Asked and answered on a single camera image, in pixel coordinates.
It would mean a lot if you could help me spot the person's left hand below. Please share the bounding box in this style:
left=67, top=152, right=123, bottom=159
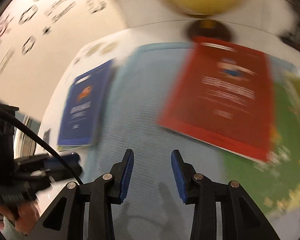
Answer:
left=0, top=201, right=40, bottom=235

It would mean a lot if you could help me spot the bright green insect book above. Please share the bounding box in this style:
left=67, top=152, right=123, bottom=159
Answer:
left=222, top=80, right=300, bottom=221

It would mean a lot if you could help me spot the light blue table mat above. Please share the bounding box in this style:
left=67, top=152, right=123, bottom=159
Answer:
left=82, top=42, right=300, bottom=240

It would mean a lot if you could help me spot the red fairy tale book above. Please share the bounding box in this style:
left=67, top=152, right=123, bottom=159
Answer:
left=158, top=37, right=274, bottom=162

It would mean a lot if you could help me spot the black cable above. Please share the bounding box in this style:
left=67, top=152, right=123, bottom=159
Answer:
left=0, top=103, right=83, bottom=184

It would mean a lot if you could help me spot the round embroidered fan on stand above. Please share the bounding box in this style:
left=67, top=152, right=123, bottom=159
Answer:
left=279, top=21, right=300, bottom=52

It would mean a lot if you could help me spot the stack of sorted books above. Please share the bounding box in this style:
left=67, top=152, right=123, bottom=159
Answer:
left=57, top=59, right=114, bottom=151

